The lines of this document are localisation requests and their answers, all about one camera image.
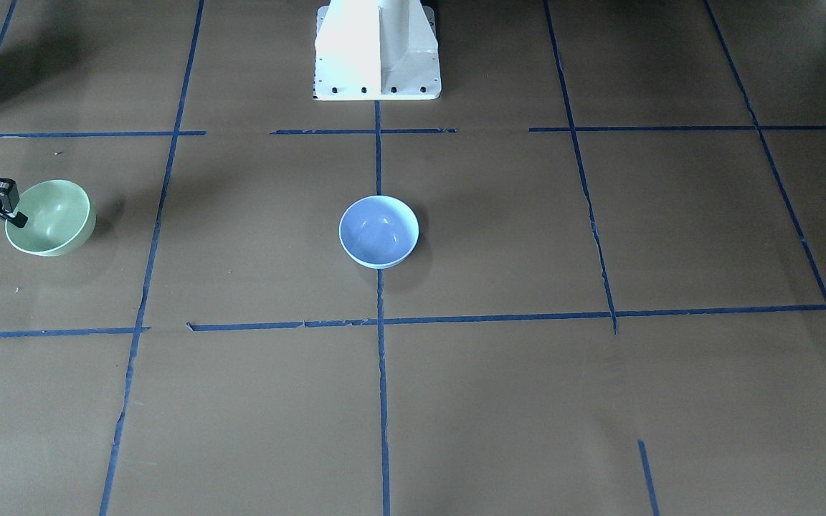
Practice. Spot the blue bowl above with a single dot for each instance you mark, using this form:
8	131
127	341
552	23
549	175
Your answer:
378	232

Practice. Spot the green bowl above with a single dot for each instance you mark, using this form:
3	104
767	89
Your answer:
61	217

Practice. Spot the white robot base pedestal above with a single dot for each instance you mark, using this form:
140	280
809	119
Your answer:
376	51

